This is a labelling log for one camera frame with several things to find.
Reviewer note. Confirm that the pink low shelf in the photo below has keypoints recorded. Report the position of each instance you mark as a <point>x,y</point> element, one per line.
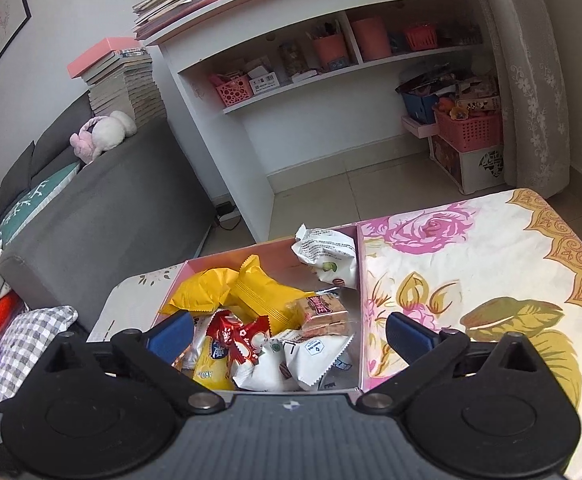
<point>418,129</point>

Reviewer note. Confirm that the grey sofa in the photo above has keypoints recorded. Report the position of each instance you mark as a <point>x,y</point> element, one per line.
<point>131,220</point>

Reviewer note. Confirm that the teal patterned cushion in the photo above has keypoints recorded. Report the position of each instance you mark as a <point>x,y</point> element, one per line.
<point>31,205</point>

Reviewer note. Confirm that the pink white plush rabbit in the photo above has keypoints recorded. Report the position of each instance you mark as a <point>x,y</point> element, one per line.
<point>103,135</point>

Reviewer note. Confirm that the grey white checked pillow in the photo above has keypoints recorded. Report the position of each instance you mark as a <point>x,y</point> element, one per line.
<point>26,350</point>

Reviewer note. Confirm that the yellow pastry packet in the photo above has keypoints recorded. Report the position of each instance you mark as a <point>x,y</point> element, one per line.
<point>198,292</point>
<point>271,300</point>

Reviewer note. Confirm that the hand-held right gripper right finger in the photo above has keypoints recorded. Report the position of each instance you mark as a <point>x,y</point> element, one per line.
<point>411,337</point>

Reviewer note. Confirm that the glass jar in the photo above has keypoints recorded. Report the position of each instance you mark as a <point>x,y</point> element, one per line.
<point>291,60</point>

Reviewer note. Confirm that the large pink basket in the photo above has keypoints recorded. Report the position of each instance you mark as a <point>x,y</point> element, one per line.
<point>468,132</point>

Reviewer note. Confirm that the pile of books and papers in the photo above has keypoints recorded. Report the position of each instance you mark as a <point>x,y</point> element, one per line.
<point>181,10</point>

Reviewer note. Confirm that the power strip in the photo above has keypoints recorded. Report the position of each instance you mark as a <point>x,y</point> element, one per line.
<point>227,211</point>

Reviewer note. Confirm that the white light blue packet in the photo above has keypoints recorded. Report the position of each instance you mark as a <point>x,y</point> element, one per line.
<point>316,355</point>

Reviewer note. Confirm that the pink cardboard box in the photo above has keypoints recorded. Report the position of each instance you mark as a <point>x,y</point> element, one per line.
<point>271,265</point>

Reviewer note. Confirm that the salmon bin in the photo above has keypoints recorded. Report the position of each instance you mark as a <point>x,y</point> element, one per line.
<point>371,40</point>

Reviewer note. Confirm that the dark grey back cushion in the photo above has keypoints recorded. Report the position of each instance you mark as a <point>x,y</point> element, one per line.
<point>18,170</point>

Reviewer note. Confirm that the silver white biscuit packet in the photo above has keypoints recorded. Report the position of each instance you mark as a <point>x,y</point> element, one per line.
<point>198,340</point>

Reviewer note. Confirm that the small orange basket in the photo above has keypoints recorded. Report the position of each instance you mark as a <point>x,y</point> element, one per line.
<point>421,39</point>

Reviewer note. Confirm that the stack of books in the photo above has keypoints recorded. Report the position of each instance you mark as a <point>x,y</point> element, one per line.
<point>126,95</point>

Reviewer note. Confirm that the white shelf desk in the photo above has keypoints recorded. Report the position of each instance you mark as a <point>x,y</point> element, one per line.
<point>241,170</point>

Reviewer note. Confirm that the small pink basket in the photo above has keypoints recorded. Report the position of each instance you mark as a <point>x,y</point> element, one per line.
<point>233,92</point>

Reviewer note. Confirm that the red snack packet white print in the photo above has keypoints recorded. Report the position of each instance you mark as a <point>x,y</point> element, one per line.
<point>223,332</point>

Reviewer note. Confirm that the white text packet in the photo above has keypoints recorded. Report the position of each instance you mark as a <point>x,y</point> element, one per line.
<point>326,255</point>

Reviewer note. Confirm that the white labelled box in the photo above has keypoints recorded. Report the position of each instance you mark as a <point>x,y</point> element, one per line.
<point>262,83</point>

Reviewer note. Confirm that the flat pink box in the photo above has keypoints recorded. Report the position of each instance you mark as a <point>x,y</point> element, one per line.
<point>101,57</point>

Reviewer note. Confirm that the small brown bar packet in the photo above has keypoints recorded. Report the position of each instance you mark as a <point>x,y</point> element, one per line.
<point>326,317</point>

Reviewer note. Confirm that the grey lace curtain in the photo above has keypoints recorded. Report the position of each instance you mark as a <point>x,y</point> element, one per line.
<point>531,85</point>

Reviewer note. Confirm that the salmon pen holder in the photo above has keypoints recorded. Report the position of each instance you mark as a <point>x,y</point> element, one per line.
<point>331,52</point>

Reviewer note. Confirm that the white storage crate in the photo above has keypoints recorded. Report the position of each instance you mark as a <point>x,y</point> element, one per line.
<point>471,172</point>

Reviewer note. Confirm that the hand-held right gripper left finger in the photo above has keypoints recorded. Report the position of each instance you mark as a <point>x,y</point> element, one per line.
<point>171,335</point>

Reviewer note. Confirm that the blue storage bin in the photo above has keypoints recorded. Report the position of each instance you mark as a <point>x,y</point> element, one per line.
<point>418,109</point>

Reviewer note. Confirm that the yellow cracker packet blue label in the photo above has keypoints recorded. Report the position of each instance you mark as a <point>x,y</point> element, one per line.
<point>211,370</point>

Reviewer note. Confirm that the small red candy packet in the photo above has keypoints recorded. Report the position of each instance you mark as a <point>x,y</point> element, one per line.
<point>253,342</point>

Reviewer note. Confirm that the floral tablecloth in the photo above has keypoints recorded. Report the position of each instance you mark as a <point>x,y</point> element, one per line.
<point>471,260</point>

